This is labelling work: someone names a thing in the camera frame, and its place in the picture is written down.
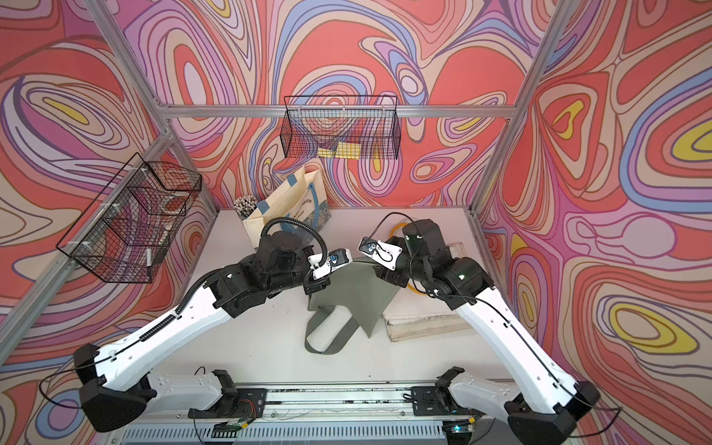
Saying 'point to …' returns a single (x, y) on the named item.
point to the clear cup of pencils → (244, 205)
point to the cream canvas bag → (412, 314)
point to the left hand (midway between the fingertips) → (340, 259)
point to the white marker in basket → (148, 257)
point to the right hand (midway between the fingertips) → (385, 259)
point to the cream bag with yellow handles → (464, 334)
